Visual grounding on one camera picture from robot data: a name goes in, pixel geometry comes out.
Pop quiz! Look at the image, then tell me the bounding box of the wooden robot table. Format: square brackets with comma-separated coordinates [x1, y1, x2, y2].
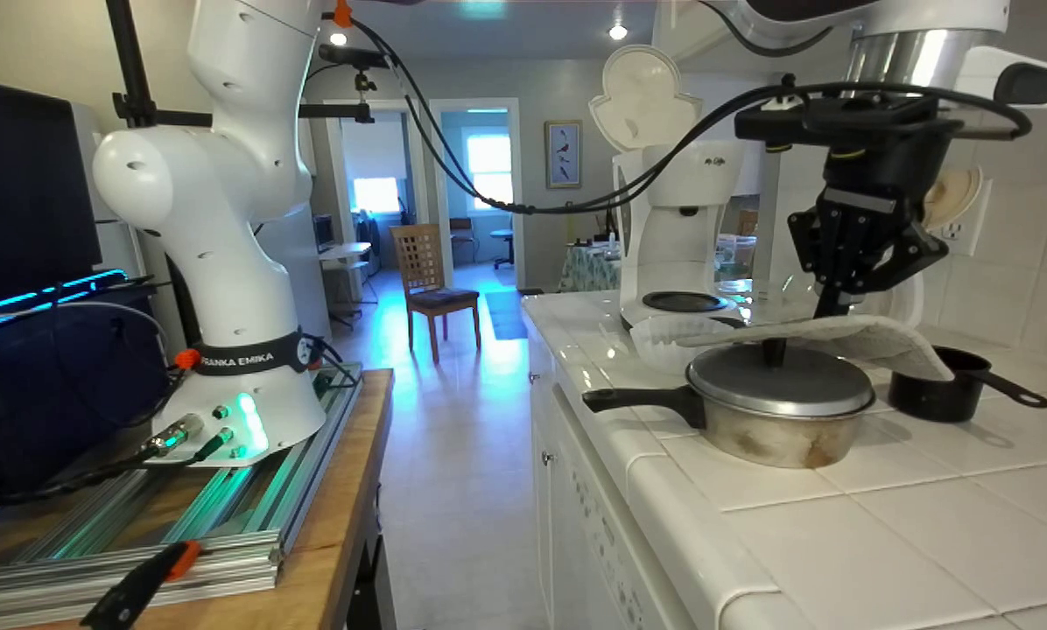
[17, 372, 392, 630]

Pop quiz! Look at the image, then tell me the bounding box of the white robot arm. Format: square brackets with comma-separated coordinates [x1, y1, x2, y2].
[94, 0, 1047, 470]

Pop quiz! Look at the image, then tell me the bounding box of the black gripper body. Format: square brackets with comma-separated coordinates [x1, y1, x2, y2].
[789, 123, 950, 292]

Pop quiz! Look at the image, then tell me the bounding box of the black orange clamp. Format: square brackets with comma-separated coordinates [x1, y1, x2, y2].
[82, 538, 198, 630]

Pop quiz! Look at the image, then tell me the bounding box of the black camera on mount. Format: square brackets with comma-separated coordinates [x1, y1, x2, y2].
[317, 46, 392, 71]

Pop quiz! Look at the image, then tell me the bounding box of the steel pot lid black knob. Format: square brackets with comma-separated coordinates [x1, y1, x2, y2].
[683, 335, 878, 422]

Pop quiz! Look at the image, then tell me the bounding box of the dark blue bag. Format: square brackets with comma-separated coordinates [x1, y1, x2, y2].
[0, 307, 168, 500]

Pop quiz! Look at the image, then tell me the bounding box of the grey quilted mat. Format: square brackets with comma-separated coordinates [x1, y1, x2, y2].
[710, 313, 952, 381]

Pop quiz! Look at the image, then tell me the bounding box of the small black measuring cup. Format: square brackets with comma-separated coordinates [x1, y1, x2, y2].
[889, 345, 1047, 422]

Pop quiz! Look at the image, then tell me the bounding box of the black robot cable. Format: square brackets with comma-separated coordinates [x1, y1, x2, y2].
[308, 10, 1033, 221]

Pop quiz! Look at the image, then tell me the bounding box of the white paper coffee filter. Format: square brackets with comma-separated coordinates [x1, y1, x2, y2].
[629, 319, 732, 372]

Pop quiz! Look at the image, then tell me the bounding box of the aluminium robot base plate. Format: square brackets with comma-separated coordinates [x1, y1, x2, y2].
[0, 384, 359, 630]

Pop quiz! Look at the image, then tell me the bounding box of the steel pot with black handle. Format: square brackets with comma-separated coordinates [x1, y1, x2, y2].
[580, 384, 875, 470]

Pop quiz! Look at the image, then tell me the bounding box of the glass coffee carafe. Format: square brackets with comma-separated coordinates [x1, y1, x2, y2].
[752, 166, 994, 325]

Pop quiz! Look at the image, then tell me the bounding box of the white coffee maker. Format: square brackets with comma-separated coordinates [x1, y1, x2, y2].
[588, 46, 742, 328]

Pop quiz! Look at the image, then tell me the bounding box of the wooden chair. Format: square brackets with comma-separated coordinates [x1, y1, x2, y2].
[392, 222, 478, 352]

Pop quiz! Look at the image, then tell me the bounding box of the framed wall picture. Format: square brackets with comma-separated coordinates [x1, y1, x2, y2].
[547, 123, 580, 187]

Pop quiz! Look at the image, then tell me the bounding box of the black computer monitor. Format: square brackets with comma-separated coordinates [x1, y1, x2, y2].
[0, 85, 101, 296]

